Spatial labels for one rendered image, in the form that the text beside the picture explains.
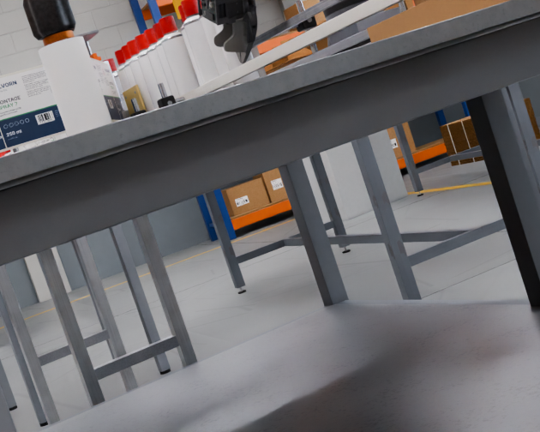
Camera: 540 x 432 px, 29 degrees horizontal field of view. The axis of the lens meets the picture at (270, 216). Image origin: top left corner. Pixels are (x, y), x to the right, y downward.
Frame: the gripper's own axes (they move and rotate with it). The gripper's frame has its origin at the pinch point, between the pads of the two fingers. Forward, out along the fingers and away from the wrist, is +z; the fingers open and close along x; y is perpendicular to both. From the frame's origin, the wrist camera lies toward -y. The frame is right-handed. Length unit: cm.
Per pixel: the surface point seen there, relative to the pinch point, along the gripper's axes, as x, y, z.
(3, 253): 87, 73, -29
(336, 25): 37.4, 4.9, -17.8
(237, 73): 5.4, 4.9, 0.5
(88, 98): -10.5, 28.1, 4.3
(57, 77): -14.8, 32.0, 0.6
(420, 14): 67, 13, -30
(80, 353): -86, 16, 118
